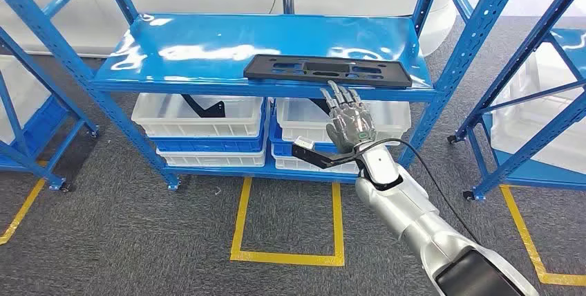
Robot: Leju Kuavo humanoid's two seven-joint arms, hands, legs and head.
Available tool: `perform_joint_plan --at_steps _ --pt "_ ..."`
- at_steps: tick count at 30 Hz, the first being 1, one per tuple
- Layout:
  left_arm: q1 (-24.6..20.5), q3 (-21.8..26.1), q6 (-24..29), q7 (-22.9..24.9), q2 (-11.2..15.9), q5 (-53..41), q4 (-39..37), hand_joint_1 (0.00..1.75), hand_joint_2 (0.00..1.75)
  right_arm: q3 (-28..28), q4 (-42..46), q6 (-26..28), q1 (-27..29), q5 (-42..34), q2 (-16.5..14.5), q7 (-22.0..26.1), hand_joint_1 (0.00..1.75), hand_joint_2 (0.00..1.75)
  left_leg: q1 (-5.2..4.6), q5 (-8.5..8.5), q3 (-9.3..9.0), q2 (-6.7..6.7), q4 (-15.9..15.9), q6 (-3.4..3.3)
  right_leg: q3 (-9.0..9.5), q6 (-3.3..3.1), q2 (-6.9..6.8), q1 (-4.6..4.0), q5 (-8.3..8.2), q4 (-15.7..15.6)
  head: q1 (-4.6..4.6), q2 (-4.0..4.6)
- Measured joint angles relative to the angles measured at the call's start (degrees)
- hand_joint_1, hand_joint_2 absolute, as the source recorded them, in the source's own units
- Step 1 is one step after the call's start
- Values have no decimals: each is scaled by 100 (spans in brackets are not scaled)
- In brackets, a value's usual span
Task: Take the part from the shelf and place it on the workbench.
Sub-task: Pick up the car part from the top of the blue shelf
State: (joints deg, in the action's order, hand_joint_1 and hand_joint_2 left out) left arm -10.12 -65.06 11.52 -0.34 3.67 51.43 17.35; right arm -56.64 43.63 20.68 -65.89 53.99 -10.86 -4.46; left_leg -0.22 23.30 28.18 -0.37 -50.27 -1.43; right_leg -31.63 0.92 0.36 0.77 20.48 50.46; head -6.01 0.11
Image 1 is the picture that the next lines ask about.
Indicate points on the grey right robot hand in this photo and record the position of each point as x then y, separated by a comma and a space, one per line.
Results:
350, 122

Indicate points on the black plastic mounting plate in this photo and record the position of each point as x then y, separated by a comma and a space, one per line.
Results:
256, 73

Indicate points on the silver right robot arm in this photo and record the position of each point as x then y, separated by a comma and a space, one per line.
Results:
412, 211

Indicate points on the yellow floor tape outline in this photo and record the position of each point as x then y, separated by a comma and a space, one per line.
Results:
23, 209
522, 234

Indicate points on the black curved bracket part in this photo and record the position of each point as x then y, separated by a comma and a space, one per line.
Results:
320, 105
201, 109

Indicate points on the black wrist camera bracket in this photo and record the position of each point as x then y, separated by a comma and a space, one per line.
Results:
320, 158

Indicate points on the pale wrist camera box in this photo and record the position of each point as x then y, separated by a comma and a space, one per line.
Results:
304, 143

